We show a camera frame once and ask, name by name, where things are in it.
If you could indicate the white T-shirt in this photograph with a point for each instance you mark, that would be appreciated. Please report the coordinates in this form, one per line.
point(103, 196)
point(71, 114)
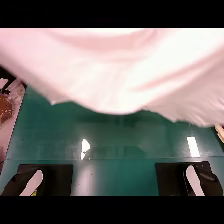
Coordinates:
point(113, 66)

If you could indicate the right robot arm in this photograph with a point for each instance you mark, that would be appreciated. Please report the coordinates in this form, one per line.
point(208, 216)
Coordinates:
point(170, 180)

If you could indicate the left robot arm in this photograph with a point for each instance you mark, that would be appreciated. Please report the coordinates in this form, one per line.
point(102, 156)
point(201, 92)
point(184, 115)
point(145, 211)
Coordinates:
point(53, 180)

